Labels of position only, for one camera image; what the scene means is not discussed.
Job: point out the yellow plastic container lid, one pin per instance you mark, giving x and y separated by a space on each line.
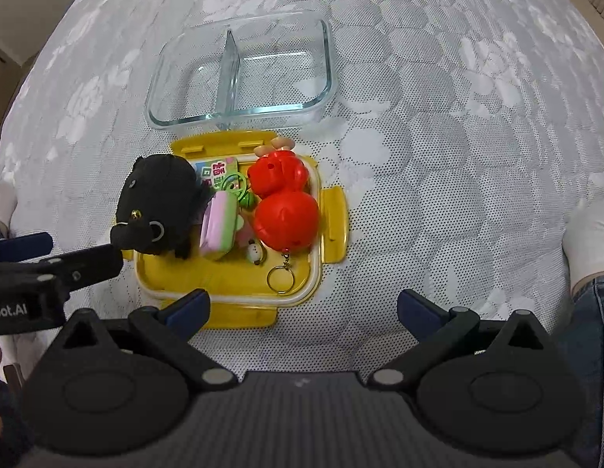
165 273

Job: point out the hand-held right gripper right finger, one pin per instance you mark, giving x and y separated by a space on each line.
419 309

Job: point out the person's white right sock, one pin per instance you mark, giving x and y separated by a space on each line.
592 243

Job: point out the clear glass divided container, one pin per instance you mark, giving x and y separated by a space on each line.
282 83

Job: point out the small white figure charm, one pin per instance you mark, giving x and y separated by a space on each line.
255 252

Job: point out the person's blue jeans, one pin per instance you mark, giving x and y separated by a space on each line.
594 360

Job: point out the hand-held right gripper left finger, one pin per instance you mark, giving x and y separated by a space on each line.
187 309

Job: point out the black plush toy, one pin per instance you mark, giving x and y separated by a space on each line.
155 195

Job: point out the pink and green toy case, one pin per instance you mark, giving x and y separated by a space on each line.
216 224

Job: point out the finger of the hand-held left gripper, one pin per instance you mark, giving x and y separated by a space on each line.
92 263
24 247

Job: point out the white quilted mattress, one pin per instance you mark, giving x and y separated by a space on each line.
429 107

